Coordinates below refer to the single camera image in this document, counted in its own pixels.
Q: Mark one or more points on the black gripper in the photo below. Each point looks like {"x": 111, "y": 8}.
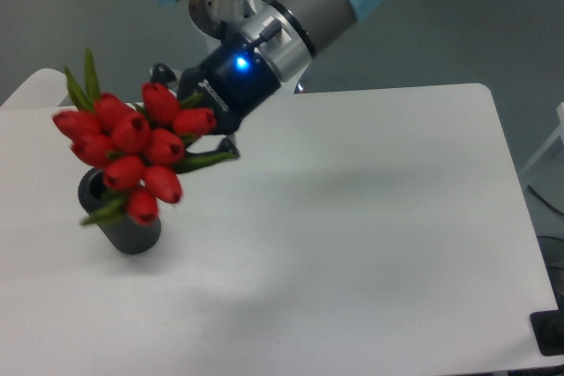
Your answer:
{"x": 233, "y": 83}

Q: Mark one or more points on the red tulip bouquet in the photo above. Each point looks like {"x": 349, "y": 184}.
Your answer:
{"x": 141, "y": 148}

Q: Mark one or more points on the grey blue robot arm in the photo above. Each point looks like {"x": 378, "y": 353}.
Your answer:
{"x": 263, "y": 45}

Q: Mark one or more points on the dark grey ribbed vase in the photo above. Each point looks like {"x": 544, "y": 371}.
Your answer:
{"x": 122, "y": 231}

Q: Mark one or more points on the white rounded side table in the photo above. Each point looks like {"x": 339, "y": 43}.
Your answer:
{"x": 44, "y": 88}

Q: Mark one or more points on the black device at table edge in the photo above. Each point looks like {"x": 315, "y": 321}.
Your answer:
{"x": 548, "y": 331}

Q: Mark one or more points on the white frame at right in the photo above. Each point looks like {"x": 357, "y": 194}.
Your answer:
{"x": 547, "y": 152}

